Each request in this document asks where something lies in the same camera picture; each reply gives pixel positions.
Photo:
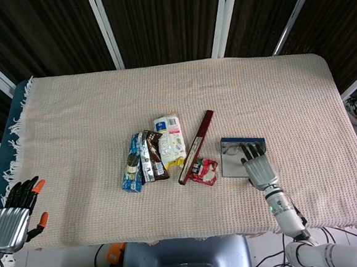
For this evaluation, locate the white and yellow snack bag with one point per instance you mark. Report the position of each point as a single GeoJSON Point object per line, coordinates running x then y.
{"type": "Point", "coordinates": [171, 140]}

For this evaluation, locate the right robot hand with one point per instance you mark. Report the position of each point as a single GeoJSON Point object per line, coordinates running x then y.
{"type": "Point", "coordinates": [261, 170]}

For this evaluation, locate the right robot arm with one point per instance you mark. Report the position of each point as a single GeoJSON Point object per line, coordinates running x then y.
{"type": "Point", "coordinates": [292, 220]}

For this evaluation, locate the teal table pad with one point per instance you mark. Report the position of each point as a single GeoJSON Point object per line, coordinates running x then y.
{"type": "Point", "coordinates": [3, 147]}

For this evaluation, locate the brown snack bag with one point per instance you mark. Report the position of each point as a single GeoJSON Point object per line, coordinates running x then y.
{"type": "Point", "coordinates": [154, 160]}

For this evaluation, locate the blue cookie package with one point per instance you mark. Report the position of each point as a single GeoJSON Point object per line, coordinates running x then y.
{"type": "Point", "coordinates": [132, 171]}

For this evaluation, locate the beige waffle-weave blanket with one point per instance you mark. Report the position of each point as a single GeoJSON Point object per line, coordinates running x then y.
{"type": "Point", "coordinates": [102, 108]}

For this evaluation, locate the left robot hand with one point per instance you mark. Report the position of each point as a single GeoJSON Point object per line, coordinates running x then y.
{"type": "Point", "coordinates": [9, 227]}

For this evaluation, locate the thin-framed eyeglasses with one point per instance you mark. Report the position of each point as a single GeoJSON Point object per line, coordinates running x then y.
{"type": "Point", "coordinates": [230, 150]}

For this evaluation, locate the orange device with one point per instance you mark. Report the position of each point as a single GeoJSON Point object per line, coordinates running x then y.
{"type": "Point", "coordinates": [114, 254]}

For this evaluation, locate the red candy bag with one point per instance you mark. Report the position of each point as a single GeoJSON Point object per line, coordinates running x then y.
{"type": "Point", "coordinates": [203, 171]}

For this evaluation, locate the grey-blue chair seat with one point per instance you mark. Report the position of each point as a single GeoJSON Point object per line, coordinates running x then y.
{"type": "Point", "coordinates": [185, 259]}

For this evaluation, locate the long dark red box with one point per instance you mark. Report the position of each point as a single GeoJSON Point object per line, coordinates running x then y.
{"type": "Point", "coordinates": [196, 144]}

